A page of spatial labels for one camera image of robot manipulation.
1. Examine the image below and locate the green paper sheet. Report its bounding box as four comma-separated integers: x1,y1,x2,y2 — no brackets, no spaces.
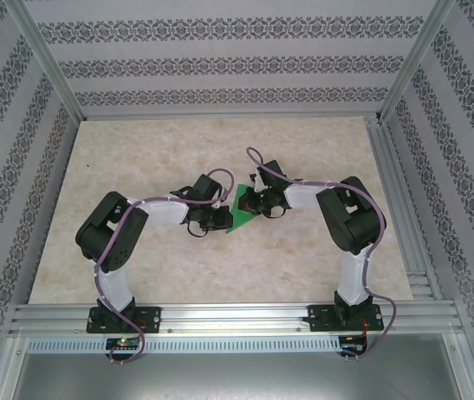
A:
224,182,262,233

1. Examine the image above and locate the small controller circuit board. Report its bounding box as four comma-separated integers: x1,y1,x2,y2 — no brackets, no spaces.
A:
106,337,142,351
339,335,369,351

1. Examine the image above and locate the grey metal tray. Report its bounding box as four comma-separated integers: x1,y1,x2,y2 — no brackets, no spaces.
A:
0,332,474,400

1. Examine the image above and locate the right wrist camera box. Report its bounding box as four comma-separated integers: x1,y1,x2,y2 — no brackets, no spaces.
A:
248,170,265,193

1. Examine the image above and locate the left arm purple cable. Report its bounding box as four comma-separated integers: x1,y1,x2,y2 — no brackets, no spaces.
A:
93,167,237,366

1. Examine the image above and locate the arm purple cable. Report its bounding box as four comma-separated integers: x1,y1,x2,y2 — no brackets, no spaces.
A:
93,167,237,366
246,145,397,363

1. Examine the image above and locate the long aluminium mounting rail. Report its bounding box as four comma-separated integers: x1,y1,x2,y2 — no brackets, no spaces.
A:
9,302,465,334

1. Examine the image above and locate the aluminium side rail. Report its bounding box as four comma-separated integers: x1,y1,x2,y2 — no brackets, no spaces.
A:
363,116,444,301

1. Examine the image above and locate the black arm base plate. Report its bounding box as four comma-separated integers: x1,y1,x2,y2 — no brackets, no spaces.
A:
307,303,386,333
86,306,162,334

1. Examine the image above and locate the slotted grey cable duct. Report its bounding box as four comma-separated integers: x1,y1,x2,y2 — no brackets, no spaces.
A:
26,336,342,354

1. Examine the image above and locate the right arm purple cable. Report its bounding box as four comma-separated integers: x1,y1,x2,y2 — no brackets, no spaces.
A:
246,145,397,363

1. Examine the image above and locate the aluminium frame post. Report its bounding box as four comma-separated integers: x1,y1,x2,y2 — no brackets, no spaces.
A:
376,0,458,124
9,0,86,122

